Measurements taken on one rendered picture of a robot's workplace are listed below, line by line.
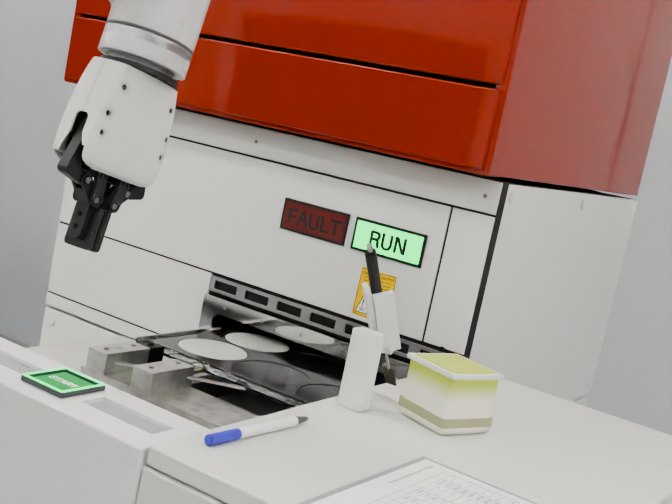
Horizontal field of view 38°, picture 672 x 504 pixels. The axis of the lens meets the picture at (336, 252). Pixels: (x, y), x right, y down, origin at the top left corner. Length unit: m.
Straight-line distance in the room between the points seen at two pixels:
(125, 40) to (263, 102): 0.59
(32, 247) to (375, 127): 2.90
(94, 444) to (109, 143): 0.27
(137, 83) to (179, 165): 0.73
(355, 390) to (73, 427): 0.30
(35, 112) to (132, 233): 2.49
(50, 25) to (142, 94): 3.23
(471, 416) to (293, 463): 0.25
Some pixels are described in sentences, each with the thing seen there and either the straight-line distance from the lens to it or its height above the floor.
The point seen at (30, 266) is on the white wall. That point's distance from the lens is 4.15.
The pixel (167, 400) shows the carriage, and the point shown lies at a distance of 1.23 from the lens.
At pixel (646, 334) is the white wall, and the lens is 2.81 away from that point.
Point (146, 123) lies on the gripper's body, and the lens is 0.93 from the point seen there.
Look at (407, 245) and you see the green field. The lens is 1.38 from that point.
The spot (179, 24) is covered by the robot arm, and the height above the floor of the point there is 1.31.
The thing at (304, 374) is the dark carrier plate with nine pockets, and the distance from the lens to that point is 1.38.
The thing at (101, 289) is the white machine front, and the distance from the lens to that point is 1.75.
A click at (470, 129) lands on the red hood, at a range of 1.30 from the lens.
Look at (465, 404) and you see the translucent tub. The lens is 1.03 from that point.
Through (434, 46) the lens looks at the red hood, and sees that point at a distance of 1.34.
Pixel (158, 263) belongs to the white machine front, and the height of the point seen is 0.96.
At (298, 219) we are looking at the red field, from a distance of 1.48.
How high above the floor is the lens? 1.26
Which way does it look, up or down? 8 degrees down
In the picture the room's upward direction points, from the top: 12 degrees clockwise
